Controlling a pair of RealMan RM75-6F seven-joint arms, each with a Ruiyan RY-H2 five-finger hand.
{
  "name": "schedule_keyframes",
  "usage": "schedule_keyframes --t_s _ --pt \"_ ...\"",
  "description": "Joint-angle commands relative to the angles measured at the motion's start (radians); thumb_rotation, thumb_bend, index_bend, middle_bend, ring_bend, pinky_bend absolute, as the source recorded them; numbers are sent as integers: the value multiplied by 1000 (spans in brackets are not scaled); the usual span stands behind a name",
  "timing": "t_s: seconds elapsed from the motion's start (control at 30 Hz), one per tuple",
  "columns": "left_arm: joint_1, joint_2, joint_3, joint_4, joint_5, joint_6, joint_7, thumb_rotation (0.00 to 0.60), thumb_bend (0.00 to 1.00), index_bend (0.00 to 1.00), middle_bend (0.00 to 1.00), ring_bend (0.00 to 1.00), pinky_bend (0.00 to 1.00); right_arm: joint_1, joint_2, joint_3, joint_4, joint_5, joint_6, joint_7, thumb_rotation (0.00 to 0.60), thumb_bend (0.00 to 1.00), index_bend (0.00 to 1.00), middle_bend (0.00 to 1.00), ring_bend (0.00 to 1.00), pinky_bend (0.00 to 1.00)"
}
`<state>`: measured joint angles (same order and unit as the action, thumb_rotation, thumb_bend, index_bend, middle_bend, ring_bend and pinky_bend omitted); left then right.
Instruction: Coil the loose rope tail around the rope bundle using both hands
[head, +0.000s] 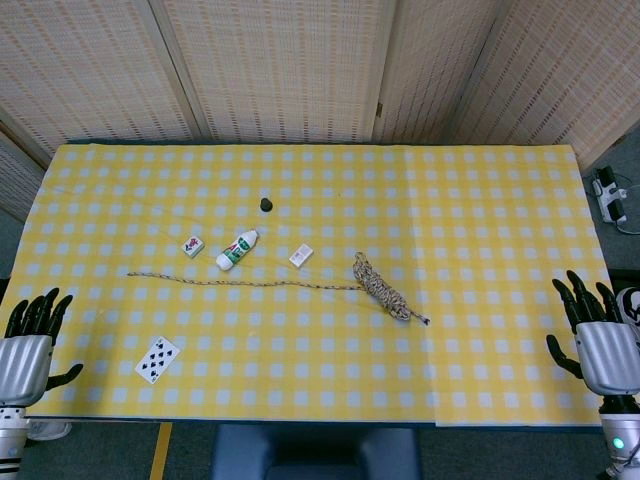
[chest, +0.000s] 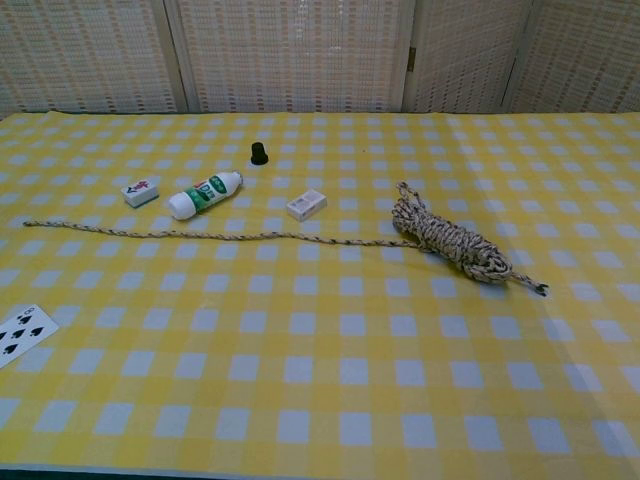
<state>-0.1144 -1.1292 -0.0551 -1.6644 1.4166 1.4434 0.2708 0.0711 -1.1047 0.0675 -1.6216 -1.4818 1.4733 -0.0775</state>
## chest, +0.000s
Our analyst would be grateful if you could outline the speckled beige braided rope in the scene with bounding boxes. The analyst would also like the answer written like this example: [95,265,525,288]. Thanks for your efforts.
[22,181,550,301]

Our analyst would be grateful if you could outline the small white cardboard box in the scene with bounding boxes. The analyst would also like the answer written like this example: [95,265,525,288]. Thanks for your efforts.
[285,188,329,222]

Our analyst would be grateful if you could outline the white bottle green label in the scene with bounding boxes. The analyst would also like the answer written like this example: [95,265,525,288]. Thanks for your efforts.
[167,169,244,222]

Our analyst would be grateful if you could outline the white green mahjong tile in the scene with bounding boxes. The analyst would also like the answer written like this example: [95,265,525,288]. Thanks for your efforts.
[120,178,161,210]

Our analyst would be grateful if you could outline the woven beige folding screen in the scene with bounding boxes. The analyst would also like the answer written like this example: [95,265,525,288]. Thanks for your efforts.
[0,0,640,121]

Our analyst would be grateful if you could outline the eight of spades card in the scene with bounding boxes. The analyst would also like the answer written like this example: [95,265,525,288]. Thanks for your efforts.
[0,304,60,370]

